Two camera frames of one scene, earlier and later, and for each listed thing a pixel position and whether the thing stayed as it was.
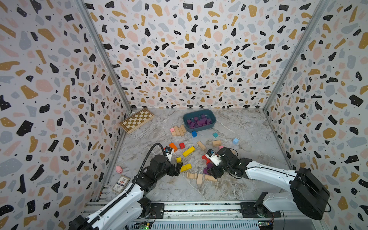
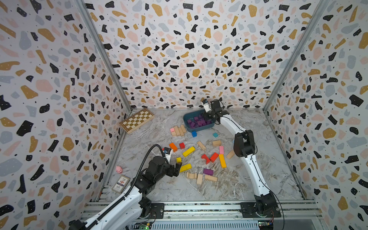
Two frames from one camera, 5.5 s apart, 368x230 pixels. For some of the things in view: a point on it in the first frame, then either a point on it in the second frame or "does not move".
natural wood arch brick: (191, 176) does not move
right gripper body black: (217, 170) -> (209, 115)
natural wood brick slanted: (201, 146) does not move
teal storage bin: (195, 120) does not move
